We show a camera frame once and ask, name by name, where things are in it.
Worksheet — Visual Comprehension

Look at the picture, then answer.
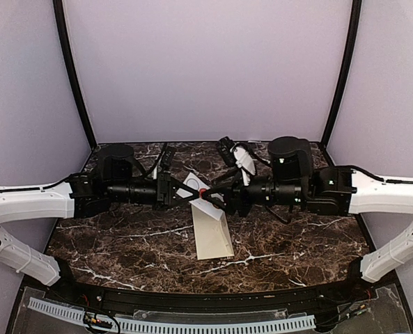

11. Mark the white sticker sheet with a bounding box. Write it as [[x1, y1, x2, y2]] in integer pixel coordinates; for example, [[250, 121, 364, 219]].
[[176, 172, 226, 222]]

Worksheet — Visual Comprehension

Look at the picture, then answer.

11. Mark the cream paper envelope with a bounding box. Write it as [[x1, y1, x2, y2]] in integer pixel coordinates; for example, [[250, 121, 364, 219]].
[[191, 199, 234, 260]]

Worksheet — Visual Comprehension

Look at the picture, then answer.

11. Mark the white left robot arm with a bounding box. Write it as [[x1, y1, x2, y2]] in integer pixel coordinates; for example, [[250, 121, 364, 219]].
[[0, 143, 199, 303]]

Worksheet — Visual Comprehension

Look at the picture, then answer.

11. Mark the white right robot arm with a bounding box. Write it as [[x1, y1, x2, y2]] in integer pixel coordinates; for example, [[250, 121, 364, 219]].
[[200, 136, 413, 302]]

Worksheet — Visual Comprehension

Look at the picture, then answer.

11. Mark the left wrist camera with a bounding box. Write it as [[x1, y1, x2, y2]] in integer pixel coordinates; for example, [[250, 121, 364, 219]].
[[152, 143, 176, 180]]

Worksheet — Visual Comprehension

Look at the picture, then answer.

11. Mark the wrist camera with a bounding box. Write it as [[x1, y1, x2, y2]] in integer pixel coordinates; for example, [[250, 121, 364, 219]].
[[152, 143, 176, 180], [217, 136, 256, 184]]

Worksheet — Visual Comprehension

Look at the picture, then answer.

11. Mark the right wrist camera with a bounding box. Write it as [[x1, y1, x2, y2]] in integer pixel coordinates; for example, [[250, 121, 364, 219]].
[[217, 136, 256, 184]]

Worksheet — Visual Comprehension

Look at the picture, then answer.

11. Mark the black front rail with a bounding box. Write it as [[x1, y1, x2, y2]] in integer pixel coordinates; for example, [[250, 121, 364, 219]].
[[24, 274, 395, 314]]

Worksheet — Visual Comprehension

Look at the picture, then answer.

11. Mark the white slotted cable duct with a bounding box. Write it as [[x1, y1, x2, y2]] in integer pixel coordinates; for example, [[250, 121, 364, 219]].
[[27, 297, 315, 333]]

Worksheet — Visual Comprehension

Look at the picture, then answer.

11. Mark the black left frame post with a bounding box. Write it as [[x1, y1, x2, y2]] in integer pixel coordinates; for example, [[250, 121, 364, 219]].
[[52, 0, 98, 150]]

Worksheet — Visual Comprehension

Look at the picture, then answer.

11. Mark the black frame post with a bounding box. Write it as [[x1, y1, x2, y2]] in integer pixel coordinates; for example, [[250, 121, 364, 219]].
[[320, 0, 362, 148], [52, 0, 98, 150]]

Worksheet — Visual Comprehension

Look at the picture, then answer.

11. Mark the black right frame post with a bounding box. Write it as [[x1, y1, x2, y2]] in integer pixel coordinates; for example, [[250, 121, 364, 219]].
[[320, 0, 362, 148]]

